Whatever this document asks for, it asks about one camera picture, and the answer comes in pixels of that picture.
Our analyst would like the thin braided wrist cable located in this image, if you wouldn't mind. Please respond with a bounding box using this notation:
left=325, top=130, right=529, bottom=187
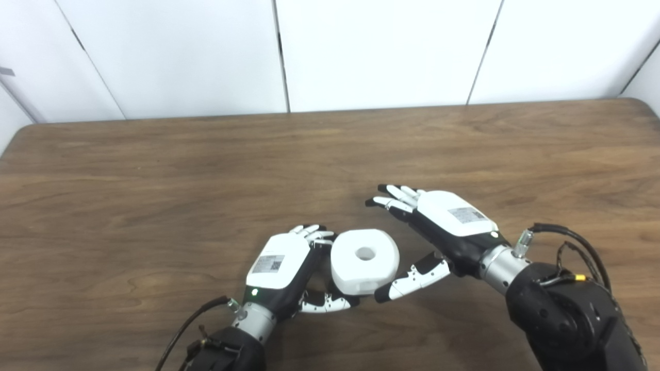
left=536, top=241, right=589, bottom=287

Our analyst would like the thick black right wrist cable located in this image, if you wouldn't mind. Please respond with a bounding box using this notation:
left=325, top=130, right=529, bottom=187
left=513, top=223, right=614, bottom=294

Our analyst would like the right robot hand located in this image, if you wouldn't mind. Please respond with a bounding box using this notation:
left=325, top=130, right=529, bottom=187
left=365, top=184, right=511, bottom=304

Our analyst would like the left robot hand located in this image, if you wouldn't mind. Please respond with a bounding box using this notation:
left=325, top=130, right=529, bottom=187
left=242, top=224, right=361, bottom=318

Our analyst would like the round white piece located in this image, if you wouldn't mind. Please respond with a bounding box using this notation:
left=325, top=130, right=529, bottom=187
left=330, top=229, right=401, bottom=296

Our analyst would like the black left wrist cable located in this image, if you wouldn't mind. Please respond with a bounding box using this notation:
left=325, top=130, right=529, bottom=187
left=155, top=296, right=243, bottom=371

